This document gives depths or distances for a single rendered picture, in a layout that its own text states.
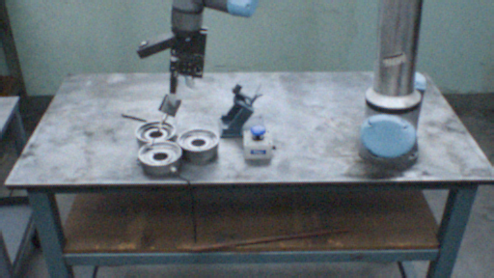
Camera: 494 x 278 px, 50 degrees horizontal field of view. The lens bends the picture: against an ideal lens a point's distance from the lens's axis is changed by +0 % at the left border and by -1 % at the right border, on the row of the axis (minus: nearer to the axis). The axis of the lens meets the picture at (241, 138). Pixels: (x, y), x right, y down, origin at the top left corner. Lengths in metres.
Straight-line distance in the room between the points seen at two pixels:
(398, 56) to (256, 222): 0.68
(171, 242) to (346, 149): 0.54
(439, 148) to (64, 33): 2.18
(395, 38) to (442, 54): 2.15
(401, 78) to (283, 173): 0.38
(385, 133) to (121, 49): 2.12
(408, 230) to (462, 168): 0.27
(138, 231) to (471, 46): 2.30
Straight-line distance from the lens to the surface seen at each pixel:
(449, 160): 1.46
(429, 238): 1.59
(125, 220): 1.59
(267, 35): 2.98
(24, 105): 3.34
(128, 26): 3.01
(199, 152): 1.33
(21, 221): 2.22
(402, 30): 1.10
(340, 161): 1.38
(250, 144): 1.34
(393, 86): 1.14
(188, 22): 1.24
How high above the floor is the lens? 1.58
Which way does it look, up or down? 33 degrees down
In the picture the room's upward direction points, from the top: straight up
